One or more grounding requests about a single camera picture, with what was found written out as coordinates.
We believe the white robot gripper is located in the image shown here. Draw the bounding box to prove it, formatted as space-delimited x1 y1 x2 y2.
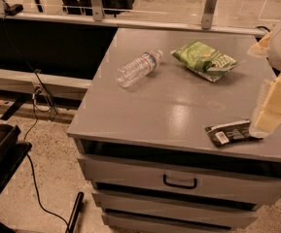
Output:
247 21 281 139

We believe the black rxbar chocolate wrapper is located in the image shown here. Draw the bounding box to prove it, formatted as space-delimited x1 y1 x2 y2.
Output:
205 119 259 148

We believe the green chip bag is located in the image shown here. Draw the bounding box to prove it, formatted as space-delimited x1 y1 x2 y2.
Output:
171 41 239 83

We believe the metal railing frame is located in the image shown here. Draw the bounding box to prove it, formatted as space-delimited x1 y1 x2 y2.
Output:
0 0 267 39

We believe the black floor cable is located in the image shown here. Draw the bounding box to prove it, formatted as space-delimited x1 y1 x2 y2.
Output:
22 69 70 233

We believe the grey drawer cabinet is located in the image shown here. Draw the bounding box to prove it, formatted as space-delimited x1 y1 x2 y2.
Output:
68 29 281 233

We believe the black drawer handle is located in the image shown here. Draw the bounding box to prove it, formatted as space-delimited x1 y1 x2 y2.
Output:
162 175 198 189

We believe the clear plastic water bottle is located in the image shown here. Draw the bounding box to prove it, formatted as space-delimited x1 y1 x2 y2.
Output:
116 50 163 87

